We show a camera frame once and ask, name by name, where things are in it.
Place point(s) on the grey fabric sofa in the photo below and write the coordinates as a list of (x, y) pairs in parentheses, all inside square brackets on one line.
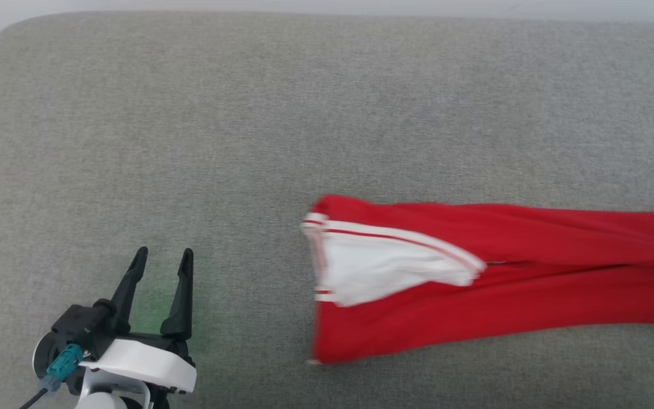
[(247, 142)]

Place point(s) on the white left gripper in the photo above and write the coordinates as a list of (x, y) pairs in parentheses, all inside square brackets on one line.
[(145, 360)]

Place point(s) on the red and white basketball jersey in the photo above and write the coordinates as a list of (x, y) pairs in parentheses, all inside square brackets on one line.
[(503, 267)]

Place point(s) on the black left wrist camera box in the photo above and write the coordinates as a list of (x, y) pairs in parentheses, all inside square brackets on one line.
[(86, 326)]

